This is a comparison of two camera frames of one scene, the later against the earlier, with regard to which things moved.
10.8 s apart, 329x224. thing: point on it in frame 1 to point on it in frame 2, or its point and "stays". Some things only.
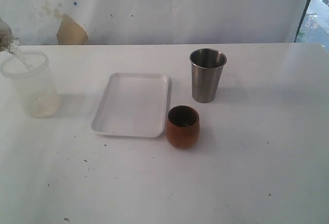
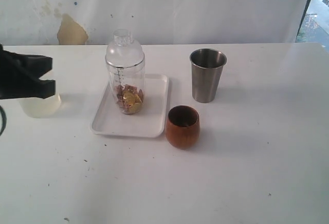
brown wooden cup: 182,127 stays
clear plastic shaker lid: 8,43 to 124,52
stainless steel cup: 207,65 stays
